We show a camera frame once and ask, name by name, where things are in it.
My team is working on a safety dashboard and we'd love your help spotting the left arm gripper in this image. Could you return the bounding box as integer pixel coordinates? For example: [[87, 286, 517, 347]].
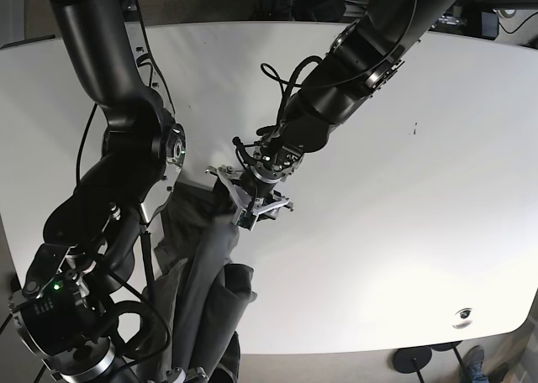
[[205, 165, 293, 224]]

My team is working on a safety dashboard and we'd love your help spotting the dark grey T-shirt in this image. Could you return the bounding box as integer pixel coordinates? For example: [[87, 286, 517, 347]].
[[136, 183, 256, 382]]

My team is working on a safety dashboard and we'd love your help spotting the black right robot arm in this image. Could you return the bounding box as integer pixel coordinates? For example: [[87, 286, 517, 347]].
[[8, 0, 186, 382]]

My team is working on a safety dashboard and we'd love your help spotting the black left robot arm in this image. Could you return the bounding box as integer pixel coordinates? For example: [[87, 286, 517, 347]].
[[212, 0, 456, 228]]

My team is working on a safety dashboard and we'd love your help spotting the black round stand base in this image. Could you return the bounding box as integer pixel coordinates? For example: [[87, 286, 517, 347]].
[[391, 346, 432, 374]]

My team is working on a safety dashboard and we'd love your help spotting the right metal table grommet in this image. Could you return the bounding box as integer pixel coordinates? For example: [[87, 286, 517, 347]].
[[452, 307, 474, 329]]

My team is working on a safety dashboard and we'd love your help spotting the grey sneaker shoe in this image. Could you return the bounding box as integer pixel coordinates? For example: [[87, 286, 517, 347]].
[[460, 345, 489, 383]]

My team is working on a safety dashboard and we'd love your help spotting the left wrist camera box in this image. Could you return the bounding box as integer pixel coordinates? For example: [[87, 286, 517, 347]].
[[232, 208, 258, 230]]

